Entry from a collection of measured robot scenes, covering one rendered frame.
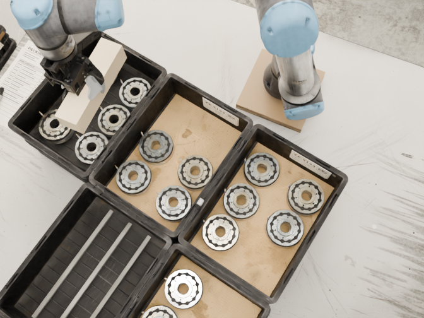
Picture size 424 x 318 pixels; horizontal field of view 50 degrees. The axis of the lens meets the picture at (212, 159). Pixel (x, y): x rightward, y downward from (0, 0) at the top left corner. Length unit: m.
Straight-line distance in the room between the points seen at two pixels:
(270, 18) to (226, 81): 0.68
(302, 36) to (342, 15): 1.71
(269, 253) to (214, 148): 0.35
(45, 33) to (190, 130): 0.61
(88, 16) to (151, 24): 0.86
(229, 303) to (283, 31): 0.72
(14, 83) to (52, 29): 0.86
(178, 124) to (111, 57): 0.32
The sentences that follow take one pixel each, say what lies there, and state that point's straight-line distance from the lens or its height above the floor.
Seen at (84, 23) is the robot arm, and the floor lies 1.40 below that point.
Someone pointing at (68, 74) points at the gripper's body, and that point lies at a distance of 1.06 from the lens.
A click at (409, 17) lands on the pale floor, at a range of 2.76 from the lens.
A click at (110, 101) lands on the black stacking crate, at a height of 0.83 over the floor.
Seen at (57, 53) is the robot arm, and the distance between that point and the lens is 0.99.
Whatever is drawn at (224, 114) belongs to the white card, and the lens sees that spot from 1.33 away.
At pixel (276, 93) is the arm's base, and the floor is 0.76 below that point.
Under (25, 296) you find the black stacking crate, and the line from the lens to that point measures 1.40.
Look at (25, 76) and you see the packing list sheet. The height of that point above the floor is 0.70.
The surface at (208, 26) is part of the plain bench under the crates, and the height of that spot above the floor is 0.70.
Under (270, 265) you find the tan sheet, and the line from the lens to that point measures 1.29.
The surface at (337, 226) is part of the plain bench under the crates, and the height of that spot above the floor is 0.70.
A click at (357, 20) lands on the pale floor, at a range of 2.67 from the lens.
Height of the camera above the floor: 2.11
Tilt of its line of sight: 72 degrees down
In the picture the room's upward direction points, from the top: 7 degrees counter-clockwise
